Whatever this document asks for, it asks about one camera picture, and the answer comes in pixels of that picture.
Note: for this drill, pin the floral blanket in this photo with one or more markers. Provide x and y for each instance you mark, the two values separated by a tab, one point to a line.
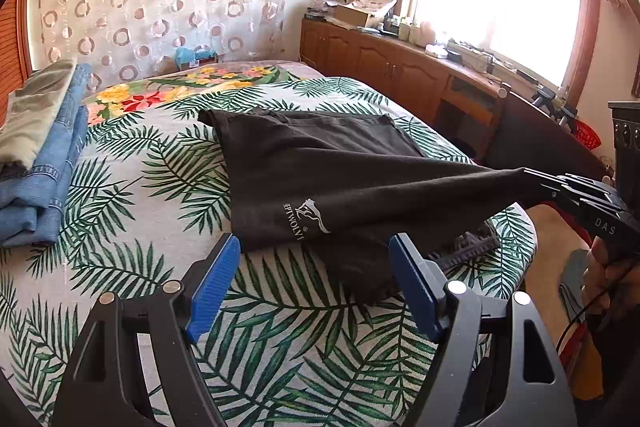
150	99

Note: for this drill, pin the wooden cabinet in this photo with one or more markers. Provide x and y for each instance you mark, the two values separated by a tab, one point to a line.
390	67

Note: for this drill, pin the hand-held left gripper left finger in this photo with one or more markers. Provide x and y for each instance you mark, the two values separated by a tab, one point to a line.
215	287

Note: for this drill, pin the red plastic basket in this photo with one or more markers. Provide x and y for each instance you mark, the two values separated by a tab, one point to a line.
586	136

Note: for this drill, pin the folded blue jeans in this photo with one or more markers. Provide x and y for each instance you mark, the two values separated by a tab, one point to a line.
35	202
70	107

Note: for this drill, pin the leaf print bed sheet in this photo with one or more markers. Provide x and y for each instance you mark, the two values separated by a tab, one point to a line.
150	187

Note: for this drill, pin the cardboard box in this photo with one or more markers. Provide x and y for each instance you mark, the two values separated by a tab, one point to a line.
357	14

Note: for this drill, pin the person's right hand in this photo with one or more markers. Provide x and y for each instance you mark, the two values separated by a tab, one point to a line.
607	279

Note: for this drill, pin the blue plush toy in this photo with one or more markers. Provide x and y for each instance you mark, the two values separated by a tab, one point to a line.
192	55

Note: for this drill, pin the folded beige pants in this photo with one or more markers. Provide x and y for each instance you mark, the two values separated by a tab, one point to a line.
35	107

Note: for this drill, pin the pile of papers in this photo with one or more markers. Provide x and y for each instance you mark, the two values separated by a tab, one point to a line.
372	3

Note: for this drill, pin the black pants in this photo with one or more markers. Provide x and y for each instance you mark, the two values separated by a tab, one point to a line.
310	172

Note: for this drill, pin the wooden slatted headboard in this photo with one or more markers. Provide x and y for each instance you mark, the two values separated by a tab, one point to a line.
17	47

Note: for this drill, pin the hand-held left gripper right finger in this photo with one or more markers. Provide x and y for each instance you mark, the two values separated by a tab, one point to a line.
415	287

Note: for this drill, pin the dark wooden footboard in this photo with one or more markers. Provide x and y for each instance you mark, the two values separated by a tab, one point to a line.
540	142

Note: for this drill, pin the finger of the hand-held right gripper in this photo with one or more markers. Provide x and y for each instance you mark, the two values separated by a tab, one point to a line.
545	185

